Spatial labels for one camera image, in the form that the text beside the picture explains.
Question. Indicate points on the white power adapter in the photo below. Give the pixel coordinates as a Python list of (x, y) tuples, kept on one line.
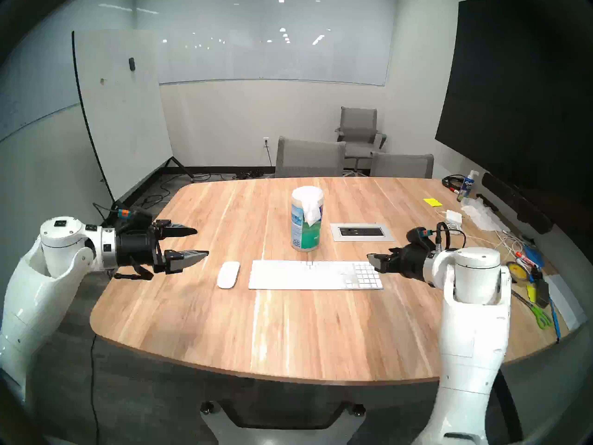
[(454, 216)]

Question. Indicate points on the black table leg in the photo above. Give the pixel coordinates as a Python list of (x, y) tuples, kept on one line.
[(512, 411)]

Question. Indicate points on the whiteboard cleaner spray bottle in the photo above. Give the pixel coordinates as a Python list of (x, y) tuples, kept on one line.
[(467, 187)]

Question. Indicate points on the black and yellow tape roll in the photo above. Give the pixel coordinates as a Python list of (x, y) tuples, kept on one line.
[(518, 272)]

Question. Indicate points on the crumpled white tissue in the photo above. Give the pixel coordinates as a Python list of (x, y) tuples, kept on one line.
[(482, 214)]

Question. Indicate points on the blue pen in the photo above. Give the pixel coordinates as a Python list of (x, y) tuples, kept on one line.
[(554, 319)]

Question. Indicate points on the large black wall screen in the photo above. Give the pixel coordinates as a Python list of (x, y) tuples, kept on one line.
[(509, 101)]

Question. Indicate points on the grey office chair with armrests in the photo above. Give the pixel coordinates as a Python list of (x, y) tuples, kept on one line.
[(359, 126)]

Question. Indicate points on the white marker with red label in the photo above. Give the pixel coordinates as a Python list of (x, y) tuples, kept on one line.
[(526, 259)]

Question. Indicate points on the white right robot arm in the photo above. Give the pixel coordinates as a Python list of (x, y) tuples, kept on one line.
[(472, 333)]

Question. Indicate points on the grey mesh office chair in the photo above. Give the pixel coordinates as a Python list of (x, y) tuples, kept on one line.
[(308, 157), (402, 166)]

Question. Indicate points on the black video conference bar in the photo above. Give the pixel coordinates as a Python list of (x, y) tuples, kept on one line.
[(519, 203)]

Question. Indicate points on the white disinfecting wipe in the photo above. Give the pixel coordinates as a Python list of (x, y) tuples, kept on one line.
[(313, 212)]

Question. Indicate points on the glass wall board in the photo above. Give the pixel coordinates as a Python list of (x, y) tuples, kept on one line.
[(28, 92), (278, 41)]

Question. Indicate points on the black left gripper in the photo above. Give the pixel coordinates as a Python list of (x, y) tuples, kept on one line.
[(134, 247)]

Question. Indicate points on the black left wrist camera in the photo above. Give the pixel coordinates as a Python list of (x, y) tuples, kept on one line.
[(139, 215)]

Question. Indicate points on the silver table power outlet box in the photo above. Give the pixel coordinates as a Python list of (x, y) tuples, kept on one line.
[(361, 232)]

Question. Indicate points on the yellow sticky note pad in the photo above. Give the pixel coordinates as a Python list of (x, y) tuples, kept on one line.
[(432, 202)]

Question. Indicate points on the mobile whiteboard on stand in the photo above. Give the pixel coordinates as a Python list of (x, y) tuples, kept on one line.
[(120, 115)]

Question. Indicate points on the black whiteboard eraser block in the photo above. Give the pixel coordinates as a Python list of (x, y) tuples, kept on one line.
[(542, 291)]

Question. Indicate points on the white slim keyboard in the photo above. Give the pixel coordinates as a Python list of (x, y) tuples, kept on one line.
[(301, 275)]

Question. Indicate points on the blue pouch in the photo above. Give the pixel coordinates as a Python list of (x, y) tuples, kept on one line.
[(535, 255)]

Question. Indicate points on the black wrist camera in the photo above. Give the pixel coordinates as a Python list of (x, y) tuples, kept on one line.
[(419, 234), (139, 215)]

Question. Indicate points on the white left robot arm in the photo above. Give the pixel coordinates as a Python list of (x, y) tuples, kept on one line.
[(32, 282)]

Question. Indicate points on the disinfecting wipes canister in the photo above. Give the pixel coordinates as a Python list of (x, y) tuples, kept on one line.
[(303, 235)]

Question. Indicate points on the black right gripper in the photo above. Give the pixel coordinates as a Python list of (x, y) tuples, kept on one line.
[(412, 259)]

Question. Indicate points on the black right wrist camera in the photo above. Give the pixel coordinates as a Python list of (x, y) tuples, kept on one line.
[(419, 234)]

